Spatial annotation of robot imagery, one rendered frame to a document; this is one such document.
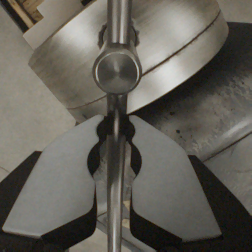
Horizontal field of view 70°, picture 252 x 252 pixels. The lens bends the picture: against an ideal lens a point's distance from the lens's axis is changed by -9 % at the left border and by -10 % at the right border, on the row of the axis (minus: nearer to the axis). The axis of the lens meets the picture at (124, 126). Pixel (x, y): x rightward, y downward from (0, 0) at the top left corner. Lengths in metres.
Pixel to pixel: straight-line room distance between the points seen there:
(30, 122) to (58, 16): 1.46
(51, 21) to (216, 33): 0.24
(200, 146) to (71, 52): 0.19
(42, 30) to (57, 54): 0.11
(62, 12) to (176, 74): 0.20
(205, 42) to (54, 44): 0.17
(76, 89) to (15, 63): 1.38
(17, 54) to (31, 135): 0.68
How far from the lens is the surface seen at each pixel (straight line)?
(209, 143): 0.26
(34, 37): 0.34
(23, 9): 0.59
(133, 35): 0.21
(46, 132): 1.75
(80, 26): 0.21
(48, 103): 1.62
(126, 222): 0.33
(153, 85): 0.22
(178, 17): 0.23
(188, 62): 0.23
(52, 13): 0.34
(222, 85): 0.27
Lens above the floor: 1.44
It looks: 61 degrees down
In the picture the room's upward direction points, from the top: 170 degrees clockwise
